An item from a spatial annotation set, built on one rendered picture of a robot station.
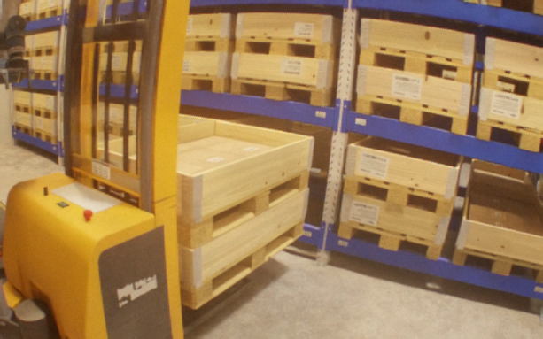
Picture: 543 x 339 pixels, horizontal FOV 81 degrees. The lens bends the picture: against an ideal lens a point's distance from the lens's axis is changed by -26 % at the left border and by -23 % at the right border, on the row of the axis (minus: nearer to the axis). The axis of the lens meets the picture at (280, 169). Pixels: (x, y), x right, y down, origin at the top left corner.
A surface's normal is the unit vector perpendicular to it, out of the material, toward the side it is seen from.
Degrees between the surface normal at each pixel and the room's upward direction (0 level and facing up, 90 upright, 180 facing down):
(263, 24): 90
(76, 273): 74
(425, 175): 90
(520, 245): 90
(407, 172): 90
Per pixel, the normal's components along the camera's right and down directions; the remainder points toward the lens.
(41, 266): -0.43, -0.08
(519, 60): -0.48, 0.19
